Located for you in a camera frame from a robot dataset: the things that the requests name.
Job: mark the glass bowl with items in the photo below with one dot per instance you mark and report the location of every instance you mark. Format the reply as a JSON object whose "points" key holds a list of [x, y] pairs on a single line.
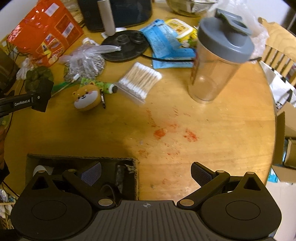
{"points": [[191, 7]]}

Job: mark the clear plastic bag of seeds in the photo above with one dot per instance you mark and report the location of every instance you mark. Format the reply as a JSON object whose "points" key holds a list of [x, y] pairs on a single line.
{"points": [[86, 61]]}

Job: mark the white round disc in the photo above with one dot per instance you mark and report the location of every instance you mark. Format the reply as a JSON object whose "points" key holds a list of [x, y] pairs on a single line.
{"points": [[39, 169]]}

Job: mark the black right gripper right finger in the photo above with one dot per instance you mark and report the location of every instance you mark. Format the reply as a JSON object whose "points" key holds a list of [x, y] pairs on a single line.
{"points": [[211, 183]]}

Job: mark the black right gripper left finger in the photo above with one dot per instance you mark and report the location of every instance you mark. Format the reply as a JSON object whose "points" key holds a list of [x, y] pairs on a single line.
{"points": [[83, 179]]}

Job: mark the orange snack bag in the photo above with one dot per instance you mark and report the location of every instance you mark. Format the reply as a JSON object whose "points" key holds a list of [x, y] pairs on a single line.
{"points": [[45, 33]]}

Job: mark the wooden chair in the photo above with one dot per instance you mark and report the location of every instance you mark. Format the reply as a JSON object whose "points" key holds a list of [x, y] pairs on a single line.
{"points": [[279, 53]]}

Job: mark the grey air fryer handle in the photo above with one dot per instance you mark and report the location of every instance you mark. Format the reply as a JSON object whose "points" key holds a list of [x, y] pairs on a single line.
{"points": [[106, 17]]}

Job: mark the green net bag of fruit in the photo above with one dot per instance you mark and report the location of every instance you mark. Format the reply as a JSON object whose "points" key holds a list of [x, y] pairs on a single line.
{"points": [[38, 77]]}

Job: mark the shiba dog plush case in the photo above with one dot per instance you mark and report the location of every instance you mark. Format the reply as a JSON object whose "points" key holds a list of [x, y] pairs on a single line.
{"points": [[86, 97]]}

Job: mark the cotton swab pack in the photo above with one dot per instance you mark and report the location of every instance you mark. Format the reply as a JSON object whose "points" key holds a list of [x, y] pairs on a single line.
{"points": [[138, 82]]}

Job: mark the blue snack packets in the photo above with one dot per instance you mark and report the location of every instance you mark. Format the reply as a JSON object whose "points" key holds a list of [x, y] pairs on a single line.
{"points": [[167, 51]]}

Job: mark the black kettle base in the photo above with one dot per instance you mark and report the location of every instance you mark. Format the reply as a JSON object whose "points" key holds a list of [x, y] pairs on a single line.
{"points": [[132, 44]]}

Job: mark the black air fryer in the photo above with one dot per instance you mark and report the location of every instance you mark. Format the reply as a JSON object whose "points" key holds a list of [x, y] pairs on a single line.
{"points": [[125, 13]]}

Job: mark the clear shaker bottle grey lid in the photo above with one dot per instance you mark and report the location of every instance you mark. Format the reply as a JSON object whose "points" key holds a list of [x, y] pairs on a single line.
{"points": [[223, 44]]}

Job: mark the green hand cream tube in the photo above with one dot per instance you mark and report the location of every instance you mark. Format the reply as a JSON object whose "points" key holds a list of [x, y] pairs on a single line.
{"points": [[107, 88]]}

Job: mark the white tissue bundle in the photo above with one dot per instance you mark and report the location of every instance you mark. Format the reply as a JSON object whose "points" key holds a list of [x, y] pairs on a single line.
{"points": [[25, 67]]}

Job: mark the yellow snack packet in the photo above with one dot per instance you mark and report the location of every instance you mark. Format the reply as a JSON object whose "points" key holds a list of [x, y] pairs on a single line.
{"points": [[186, 34]]}

